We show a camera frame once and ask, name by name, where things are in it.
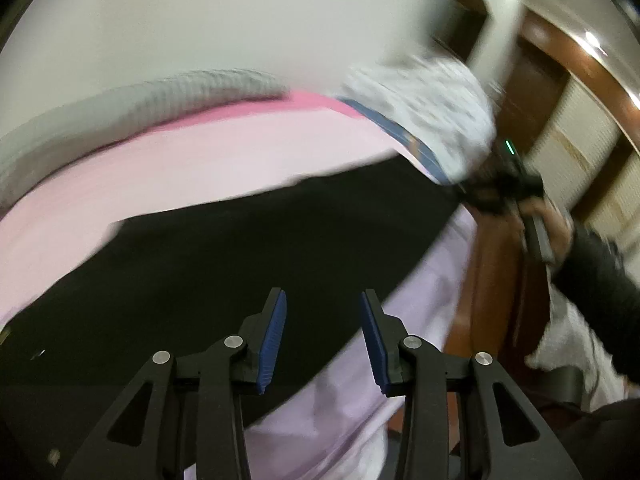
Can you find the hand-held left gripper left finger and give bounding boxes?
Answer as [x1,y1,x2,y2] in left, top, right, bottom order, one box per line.
[62,287,288,480]

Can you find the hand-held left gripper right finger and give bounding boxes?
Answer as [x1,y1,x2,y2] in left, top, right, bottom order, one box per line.
[360,288,584,480]

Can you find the black pants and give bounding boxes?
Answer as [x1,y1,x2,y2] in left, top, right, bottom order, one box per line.
[0,160,462,433]

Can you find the person's right hand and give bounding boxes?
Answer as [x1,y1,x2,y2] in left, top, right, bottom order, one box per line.
[520,194,577,267]

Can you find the wooden panelled wardrobe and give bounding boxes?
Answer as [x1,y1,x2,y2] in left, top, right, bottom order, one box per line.
[447,0,640,248]

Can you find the white floral quilt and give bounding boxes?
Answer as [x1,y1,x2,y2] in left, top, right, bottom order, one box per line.
[344,55,499,187]

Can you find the blue striped cloth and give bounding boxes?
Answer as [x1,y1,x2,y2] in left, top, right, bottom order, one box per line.
[337,96,451,187]

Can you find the white cloth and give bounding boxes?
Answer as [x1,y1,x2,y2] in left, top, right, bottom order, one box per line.
[524,270,632,403]

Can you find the pink checked bed sheet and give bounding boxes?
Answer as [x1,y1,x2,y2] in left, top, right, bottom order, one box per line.
[0,89,482,480]

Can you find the dark cloth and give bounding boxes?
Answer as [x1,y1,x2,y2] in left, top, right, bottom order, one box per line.
[540,367,640,480]

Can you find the wooden bed frame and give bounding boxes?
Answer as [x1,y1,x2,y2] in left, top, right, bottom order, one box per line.
[385,207,553,461]

